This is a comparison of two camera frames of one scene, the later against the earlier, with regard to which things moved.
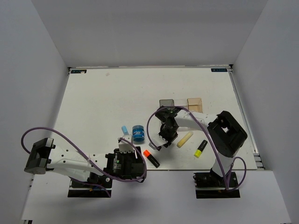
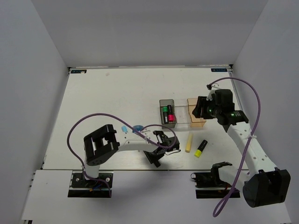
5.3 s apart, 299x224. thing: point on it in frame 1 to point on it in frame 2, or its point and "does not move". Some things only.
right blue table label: [219, 70] does not move
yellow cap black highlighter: [198, 151] does not move
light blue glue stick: [124, 130] does not move
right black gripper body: [169, 134] to [211, 109]
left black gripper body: [132, 157] to [162, 155]
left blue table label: [78, 71] does not move
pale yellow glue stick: [181, 143] to [189, 143]
